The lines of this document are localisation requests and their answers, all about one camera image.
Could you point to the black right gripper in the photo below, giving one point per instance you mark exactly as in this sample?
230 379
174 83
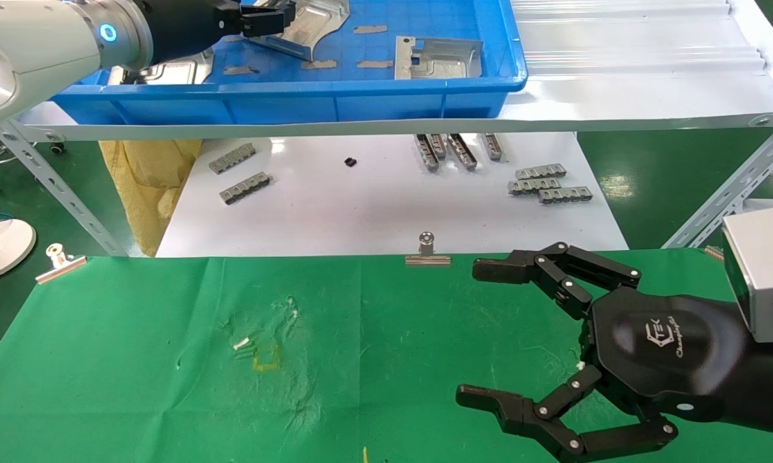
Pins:
663 347

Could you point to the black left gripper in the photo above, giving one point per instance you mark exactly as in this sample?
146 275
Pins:
187 26

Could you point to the stamped metal plate curved edge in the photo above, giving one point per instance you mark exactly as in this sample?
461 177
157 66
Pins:
316 29

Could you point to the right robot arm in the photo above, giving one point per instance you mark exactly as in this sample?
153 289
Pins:
772 386

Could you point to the grey tape strip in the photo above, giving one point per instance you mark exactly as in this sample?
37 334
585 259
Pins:
240 71
375 63
370 29
319 64

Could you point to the stamped metal plate part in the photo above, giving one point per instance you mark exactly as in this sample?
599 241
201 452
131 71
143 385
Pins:
441 61
181 72

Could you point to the silver binder clip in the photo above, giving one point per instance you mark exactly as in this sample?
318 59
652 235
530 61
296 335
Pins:
427 259
62 267
714 253

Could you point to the blue plastic bin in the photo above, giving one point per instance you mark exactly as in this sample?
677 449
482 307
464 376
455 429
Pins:
361 103

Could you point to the grey metal connector strip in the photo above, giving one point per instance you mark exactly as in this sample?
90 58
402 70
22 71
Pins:
462 152
426 154
492 146
232 159
246 188
566 195
541 172
439 145
531 186

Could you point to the yellow woven bag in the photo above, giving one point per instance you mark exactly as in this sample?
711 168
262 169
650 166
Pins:
148 186

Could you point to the green cloth mat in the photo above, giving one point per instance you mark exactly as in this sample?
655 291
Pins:
296 386

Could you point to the perforated white angle brace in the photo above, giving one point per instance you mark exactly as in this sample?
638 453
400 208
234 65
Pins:
58 190
734 190

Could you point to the white metal shelf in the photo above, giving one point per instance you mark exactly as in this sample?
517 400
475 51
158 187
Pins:
618 96

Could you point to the clear corrugated plastic sheet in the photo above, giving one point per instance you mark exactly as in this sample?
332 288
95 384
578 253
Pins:
637 38

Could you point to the white round stand base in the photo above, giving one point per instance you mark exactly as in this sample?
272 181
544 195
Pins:
7 247

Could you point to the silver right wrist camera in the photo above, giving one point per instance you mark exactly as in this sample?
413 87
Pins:
763 270

